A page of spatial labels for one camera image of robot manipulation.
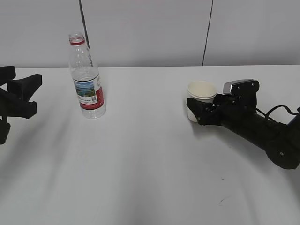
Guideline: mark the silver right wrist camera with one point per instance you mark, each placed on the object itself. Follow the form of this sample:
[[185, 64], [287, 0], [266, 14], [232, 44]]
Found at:
[[241, 88]]

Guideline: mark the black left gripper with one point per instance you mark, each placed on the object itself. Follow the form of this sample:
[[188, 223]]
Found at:
[[15, 102]]

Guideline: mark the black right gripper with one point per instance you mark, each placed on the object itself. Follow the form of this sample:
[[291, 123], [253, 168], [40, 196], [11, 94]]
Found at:
[[227, 111]]

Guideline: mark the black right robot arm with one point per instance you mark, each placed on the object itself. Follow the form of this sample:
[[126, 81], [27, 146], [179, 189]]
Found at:
[[281, 142]]

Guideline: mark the white paper cup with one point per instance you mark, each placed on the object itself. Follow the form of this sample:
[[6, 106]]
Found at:
[[202, 91]]

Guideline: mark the clear plastic water bottle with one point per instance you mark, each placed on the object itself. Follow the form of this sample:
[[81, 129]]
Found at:
[[86, 78]]

